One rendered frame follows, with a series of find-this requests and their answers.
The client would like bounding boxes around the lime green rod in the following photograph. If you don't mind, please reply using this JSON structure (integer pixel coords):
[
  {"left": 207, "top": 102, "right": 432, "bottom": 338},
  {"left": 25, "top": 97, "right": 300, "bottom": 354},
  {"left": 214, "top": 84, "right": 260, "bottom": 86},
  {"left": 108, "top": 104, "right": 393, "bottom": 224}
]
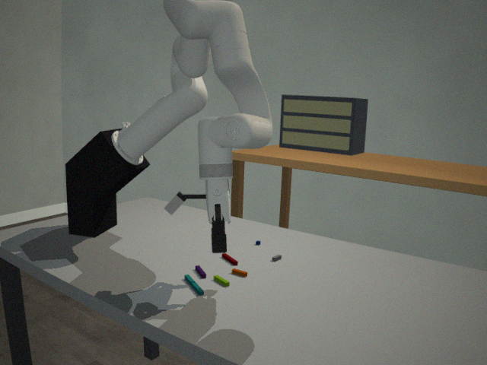
[{"left": 214, "top": 275, "right": 230, "bottom": 287}]

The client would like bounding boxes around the purple rod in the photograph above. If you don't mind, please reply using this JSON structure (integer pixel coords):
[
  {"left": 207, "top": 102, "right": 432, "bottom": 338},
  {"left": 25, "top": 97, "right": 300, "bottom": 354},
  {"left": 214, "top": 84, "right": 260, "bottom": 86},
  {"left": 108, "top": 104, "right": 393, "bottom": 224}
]
[{"left": 196, "top": 265, "right": 206, "bottom": 278}]

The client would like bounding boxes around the orange rod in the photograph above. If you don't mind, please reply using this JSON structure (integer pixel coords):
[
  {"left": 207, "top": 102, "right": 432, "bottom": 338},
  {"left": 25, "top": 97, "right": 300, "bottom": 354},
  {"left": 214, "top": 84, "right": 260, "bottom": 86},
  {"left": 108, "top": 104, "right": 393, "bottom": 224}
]
[{"left": 232, "top": 268, "right": 247, "bottom": 277}]

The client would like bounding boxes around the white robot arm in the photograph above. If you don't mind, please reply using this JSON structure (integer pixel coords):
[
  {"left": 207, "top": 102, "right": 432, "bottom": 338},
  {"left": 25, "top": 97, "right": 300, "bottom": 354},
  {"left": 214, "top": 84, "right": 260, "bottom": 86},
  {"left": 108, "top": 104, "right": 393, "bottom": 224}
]
[{"left": 111, "top": 0, "right": 272, "bottom": 177}]

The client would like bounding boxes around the turquoise rod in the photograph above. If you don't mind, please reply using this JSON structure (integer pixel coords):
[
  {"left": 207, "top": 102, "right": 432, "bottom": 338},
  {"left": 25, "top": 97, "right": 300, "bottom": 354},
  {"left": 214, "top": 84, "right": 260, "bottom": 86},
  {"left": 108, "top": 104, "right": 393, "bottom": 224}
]
[{"left": 185, "top": 275, "right": 204, "bottom": 296}]

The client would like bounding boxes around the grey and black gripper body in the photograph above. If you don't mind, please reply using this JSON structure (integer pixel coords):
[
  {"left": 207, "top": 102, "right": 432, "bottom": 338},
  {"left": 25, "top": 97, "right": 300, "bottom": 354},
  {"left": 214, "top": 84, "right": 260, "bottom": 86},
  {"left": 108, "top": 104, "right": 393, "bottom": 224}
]
[{"left": 199, "top": 176, "right": 233, "bottom": 224}]

